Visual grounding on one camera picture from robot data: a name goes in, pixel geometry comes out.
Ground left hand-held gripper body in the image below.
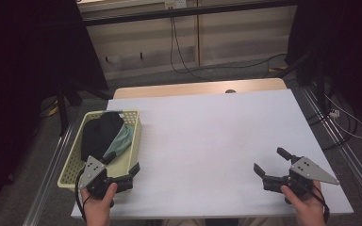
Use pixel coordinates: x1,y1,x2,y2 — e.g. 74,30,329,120
78,155,135,200

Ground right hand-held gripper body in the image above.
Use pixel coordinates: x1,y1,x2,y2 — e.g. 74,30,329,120
262,155,340,198

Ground yellow plastic basket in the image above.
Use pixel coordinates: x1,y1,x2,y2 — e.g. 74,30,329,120
57,109,143,193

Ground black and green shirt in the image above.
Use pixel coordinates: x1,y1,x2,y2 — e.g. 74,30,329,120
80,111,136,163

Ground person's right hand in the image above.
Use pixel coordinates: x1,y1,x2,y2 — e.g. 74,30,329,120
280,180,328,226

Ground person's left hand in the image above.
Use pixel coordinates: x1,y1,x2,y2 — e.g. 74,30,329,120
80,183,119,226

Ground black tripod stand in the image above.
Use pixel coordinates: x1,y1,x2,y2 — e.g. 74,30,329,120
55,78,114,136

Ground person's beige trousers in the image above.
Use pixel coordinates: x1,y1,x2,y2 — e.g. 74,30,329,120
161,217,296,226

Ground black metal stand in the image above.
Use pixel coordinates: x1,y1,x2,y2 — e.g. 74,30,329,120
276,46,331,117

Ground large black curtain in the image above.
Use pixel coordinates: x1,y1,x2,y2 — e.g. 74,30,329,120
0,0,109,220

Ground beige wooden cabinet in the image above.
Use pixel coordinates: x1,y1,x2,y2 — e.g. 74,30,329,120
76,0,298,81

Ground black horizontal bar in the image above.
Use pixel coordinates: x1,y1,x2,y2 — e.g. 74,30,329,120
82,0,298,27

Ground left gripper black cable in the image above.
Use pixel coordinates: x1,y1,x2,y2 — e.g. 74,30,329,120
74,169,92,222

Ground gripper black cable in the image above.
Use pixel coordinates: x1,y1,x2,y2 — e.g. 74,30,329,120
310,181,332,224
74,169,92,222

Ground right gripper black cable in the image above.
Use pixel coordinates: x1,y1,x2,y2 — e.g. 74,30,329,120
310,181,332,224

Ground aluminium floor rail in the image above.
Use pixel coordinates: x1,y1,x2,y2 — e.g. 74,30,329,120
300,86,362,205
22,123,76,226

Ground black floor cable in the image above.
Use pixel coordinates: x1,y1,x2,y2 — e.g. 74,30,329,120
305,103,359,152

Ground white floor cable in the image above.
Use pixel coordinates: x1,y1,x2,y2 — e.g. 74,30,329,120
323,93,362,140

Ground black hanging wall cable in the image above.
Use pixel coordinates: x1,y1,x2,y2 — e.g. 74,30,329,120
169,15,288,83

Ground white wall socket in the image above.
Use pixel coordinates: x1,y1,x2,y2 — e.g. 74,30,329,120
164,0,188,9

